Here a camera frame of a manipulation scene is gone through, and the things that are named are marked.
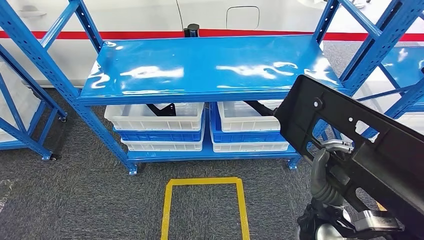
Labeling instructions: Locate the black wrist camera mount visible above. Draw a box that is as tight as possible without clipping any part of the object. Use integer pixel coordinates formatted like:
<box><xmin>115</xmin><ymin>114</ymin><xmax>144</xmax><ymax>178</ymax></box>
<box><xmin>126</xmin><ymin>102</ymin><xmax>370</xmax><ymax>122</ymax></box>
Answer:
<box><xmin>341</xmin><ymin>215</ymin><xmax>405</xmax><ymax>240</ymax></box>

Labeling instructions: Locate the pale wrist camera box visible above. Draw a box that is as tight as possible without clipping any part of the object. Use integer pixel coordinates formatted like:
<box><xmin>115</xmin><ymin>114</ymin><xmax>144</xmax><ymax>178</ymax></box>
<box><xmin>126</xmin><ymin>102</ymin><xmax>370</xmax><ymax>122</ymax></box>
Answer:
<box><xmin>354</xmin><ymin>210</ymin><xmax>400</xmax><ymax>232</ymax></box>

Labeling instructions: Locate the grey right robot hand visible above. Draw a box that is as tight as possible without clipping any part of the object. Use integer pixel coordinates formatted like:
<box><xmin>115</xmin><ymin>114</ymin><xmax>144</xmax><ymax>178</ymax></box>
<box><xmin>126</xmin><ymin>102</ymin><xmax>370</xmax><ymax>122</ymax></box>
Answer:
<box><xmin>310</xmin><ymin>139</ymin><xmax>354</xmax><ymax>197</ymax></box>

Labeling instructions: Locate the white car body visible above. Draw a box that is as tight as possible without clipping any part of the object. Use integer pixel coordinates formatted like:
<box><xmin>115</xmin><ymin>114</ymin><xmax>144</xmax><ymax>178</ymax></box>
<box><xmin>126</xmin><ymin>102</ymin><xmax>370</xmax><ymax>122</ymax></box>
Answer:
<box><xmin>0</xmin><ymin>0</ymin><xmax>424</xmax><ymax>89</ymax></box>

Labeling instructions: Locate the black barrier post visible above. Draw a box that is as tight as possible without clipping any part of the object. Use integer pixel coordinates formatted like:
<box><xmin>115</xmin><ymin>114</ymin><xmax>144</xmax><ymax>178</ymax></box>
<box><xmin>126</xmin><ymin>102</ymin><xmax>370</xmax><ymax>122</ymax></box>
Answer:
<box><xmin>183</xmin><ymin>23</ymin><xmax>200</xmax><ymax>38</ymax></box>

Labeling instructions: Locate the blue plastic bin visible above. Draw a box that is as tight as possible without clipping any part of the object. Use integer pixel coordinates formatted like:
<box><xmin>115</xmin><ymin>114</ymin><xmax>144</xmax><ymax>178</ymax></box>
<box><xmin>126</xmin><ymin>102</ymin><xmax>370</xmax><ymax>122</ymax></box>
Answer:
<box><xmin>113</xmin><ymin>110</ymin><xmax>206</xmax><ymax>143</ymax></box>
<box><xmin>209</xmin><ymin>101</ymin><xmax>289</xmax><ymax>144</ymax></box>

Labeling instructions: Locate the black curved trim part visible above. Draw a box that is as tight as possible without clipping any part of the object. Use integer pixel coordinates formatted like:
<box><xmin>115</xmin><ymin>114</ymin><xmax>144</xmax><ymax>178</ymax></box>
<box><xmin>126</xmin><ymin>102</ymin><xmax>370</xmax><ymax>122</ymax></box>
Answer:
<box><xmin>243</xmin><ymin>100</ymin><xmax>277</xmax><ymax>117</ymax></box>
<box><xmin>146</xmin><ymin>103</ymin><xmax>177</xmax><ymax>117</ymax></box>

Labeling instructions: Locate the black plastic plate bracket part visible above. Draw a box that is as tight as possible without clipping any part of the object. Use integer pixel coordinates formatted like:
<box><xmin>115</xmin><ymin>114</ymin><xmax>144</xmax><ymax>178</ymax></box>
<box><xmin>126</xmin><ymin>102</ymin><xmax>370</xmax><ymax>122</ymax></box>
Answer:
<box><xmin>274</xmin><ymin>74</ymin><xmax>424</xmax><ymax>240</ymax></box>

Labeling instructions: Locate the blue metal shelf rack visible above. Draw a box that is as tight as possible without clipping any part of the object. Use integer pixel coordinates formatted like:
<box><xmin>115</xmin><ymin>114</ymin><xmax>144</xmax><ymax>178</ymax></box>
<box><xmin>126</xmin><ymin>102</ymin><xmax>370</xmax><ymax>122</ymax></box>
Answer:
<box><xmin>354</xmin><ymin>9</ymin><xmax>424</xmax><ymax>140</ymax></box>
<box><xmin>0</xmin><ymin>0</ymin><xmax>424</xmax><ymax>176</ymax></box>
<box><xmin>0</xmin><ymin>43</ymin><xmax>69</xmax><ymax>162</ymax></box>

